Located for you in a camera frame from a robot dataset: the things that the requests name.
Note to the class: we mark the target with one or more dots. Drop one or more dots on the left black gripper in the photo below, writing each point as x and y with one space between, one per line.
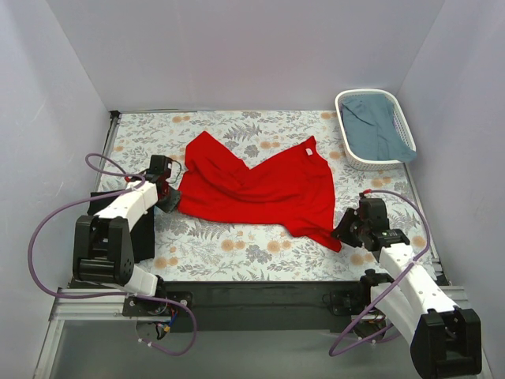
170 201

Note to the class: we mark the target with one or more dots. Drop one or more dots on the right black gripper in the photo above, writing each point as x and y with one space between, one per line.
351 226

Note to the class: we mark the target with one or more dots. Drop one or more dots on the red t shirt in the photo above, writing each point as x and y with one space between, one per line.
293 188

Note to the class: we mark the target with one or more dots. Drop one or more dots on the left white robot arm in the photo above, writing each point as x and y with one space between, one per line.
104 252

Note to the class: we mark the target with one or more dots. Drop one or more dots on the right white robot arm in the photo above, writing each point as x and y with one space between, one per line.
444 338

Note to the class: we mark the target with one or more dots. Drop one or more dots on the folded black t shirt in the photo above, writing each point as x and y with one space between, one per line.
143 233

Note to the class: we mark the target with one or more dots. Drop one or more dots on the grey-blue t shirt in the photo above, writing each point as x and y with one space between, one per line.
368 121

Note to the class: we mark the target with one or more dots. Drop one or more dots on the white plastic basket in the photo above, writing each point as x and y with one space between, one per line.
401 126

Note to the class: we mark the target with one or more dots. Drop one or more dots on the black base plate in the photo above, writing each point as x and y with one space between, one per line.
270 306

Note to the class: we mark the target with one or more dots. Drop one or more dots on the aluminium frame rail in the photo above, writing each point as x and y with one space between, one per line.
95 304

